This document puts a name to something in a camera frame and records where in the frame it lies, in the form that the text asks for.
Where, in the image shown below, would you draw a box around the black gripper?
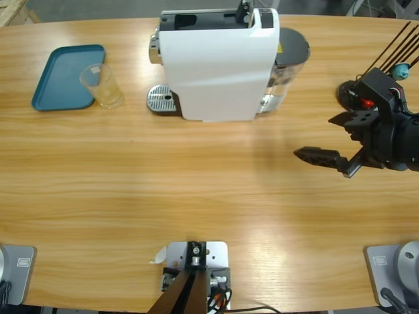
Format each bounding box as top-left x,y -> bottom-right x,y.
293,110 -> 410,179

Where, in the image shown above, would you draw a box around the teal coffee capsule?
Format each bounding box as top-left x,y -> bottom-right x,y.
392,61 -> 410,81

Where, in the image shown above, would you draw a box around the white capsule coffee machine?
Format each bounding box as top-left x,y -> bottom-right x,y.
145,8 -> 281,122

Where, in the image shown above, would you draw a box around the black capsule holder with rods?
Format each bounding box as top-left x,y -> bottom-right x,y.
337,21 -> 419,111

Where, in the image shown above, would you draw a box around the white metal desk leg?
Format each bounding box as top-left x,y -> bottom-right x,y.
345,0 -> 366,16

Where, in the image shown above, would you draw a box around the metal drip tray grille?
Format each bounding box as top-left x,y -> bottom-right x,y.
146,84 -> 183,117

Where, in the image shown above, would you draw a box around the white tape scrap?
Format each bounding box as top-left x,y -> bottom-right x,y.
149,245 -> 168,264

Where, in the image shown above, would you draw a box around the clear drinking glass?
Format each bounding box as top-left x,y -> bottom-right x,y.
79,63 -> 126,110

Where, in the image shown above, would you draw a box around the teal plastic tray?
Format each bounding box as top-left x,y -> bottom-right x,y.
31,44 -> 107,112

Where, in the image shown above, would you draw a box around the wooden pallet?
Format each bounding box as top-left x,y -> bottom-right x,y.
0,0 -> 42,27

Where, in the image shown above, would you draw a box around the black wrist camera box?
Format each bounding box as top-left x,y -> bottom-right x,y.
355,67 -> 407,127

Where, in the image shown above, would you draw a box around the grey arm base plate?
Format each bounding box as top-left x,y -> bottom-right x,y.
0,244 -> 37,305
364,241 -> 419,308

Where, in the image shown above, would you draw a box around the black base cable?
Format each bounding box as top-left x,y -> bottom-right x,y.
380,287 -> 410,314
0,280 -> 13,307

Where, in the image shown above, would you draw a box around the orange white cable bundle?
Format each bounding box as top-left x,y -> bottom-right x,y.
206,287 -> 234,311

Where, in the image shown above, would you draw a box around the dark camera mount post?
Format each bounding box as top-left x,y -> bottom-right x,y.
146,241 -> 210,314

